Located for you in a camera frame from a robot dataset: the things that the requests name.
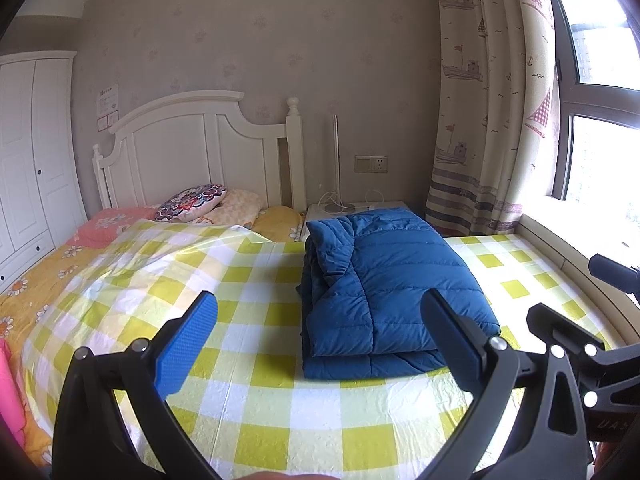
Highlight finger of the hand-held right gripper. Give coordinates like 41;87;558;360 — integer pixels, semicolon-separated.
588;254;640;292
526;302;609;362

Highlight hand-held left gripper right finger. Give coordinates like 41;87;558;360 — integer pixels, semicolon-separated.
421;288;588;480

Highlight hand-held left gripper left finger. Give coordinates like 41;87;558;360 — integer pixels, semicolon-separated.
50;290;226;480

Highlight blue quilted jacket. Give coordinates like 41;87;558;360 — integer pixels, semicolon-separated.
295;208;502;380

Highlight yellow checked duvet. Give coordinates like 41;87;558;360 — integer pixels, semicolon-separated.
20;220;628;480

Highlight window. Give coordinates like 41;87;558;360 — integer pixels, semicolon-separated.
542;0;640;211

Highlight patterned round cushion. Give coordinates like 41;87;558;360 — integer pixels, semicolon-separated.
154;183;227;222

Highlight pale floral pillow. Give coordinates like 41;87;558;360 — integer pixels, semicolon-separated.
200;189;265;226

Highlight yellow pillow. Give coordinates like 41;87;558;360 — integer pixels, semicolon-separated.
250;206;305;242

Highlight white nightstand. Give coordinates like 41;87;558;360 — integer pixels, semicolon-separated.
302;201;406;233

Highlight bright pink cloth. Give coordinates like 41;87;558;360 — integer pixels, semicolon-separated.
0;337;26;441

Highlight white bed headboard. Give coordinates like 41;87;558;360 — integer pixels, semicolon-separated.
92;91;307;211

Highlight white slim lamp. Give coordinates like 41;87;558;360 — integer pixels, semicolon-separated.
320;115;356;213

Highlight boat print curtain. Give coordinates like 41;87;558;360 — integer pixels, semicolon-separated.
425;0;561;236

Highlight white wardrobe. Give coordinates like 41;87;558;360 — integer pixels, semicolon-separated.
0;51;88;281

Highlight beige wall socket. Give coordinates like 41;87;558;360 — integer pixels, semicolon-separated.
355;155;389;174

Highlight white wall notice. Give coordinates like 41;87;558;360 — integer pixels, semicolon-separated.
96;85;120;117

